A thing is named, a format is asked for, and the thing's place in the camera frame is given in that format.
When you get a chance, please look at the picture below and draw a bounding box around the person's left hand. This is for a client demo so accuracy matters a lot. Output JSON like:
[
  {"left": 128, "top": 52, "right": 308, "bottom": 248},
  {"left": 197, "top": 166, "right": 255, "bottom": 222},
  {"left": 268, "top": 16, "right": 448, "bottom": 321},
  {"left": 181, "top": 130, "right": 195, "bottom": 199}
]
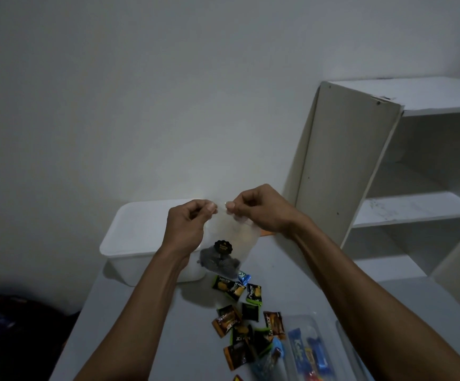
[{"left": 162, "top": 199, "right": 218, "bottom": 262}]

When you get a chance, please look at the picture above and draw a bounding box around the person's right hand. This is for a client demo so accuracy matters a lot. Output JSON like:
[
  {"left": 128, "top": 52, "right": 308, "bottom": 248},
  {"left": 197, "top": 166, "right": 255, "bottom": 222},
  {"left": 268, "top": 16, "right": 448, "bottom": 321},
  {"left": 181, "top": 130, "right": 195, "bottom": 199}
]
[{"left": 226, "top": 184, "right": 303, "bottom": 235}]

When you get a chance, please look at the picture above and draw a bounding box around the clear zip bag black label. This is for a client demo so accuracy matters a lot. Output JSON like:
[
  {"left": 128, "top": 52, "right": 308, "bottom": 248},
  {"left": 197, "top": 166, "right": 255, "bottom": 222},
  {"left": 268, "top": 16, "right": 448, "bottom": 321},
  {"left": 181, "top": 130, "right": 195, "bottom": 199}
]
[{"left": 192, "top": 202, "right": 262, "bottom": 275}]

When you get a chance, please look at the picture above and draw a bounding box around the person's left forearm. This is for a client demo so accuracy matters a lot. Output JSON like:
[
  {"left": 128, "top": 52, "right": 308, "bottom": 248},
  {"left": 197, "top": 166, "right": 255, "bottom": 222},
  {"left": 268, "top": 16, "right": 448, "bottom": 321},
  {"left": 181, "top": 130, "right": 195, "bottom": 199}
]
[{"left": 73, "top": 247, "right": 194, "bottom": 381}]

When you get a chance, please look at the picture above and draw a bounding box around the person's right forearm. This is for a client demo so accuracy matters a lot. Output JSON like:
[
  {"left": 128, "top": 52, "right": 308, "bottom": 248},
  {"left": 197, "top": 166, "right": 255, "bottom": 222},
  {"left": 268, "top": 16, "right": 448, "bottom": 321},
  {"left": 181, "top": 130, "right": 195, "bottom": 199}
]
[{"left": 279, "top": 214, "right": 460, "bottom": 381}]

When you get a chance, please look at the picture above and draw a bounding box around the white plastic storage box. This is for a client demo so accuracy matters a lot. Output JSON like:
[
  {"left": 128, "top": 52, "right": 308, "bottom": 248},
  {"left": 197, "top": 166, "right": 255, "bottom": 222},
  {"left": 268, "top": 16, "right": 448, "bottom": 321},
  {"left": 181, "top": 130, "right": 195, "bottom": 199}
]
[{"left": 99, "top": 199, "right": 215, "bottom": 287}]

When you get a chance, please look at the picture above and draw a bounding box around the pile of small candy packets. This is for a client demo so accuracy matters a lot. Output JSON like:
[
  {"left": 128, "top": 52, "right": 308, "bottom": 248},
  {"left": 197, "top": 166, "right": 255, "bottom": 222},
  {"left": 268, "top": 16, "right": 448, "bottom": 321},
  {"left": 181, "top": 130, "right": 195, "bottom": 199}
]
[{"left": 211, "top": 274, "right": 287, "bottom": 381}]

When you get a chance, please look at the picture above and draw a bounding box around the blue white wafer bar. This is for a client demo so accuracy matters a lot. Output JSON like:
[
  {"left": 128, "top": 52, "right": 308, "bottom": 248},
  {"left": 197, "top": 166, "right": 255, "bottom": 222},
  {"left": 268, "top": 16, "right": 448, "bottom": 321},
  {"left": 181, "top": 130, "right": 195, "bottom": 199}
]
[{"left": 287, "top": 328, "right": 313, "bottom": 374}]

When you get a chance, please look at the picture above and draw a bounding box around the white wooden shelf unit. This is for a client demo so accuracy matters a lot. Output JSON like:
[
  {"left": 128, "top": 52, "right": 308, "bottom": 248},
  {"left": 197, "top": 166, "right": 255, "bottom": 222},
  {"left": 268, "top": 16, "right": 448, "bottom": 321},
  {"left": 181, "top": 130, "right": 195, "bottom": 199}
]
[{"left": 283, "top": 77, "right": 460, "bottom": 314}]

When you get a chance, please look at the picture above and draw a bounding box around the clear bag with blue candy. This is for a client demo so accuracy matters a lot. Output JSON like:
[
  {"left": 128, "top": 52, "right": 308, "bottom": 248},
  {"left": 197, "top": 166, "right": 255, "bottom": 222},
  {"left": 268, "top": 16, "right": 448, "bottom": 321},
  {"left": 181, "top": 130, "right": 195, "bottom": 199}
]
[{"left": 250, "top": 338, "right": 287, "bottom": 381}]

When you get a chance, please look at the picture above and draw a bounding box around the yellow orange snack bar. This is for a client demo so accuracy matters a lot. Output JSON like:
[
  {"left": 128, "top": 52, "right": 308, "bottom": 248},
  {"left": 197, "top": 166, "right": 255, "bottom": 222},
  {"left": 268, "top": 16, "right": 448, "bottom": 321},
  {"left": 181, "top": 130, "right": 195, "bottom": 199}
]
[{"left": 304, "top": 347, "right": 318, "bottom": 373}]

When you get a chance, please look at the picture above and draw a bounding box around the clear plastic tray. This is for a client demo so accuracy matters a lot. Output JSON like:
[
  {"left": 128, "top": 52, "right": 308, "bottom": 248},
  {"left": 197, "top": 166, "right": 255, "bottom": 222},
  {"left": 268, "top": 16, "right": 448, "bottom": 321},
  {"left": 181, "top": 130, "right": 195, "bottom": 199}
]
[{"left": 281, "top": 313, "right": 363, "bottom": 381}]

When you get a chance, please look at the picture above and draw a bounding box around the blue snack bar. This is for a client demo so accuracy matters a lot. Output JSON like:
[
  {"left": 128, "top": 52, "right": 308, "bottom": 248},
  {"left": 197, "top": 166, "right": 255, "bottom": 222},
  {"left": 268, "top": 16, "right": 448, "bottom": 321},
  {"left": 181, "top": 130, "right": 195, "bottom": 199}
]
[{"left": 307, "top": 336, "right": 332, "bottom": 374}]

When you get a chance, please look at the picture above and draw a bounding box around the dark bag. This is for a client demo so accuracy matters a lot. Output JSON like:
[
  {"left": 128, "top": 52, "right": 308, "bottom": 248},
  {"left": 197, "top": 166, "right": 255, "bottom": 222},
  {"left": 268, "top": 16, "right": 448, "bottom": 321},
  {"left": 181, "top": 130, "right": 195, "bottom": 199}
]
[{"left": 0, "top": 291, "right": 80, "bottom": 381}]

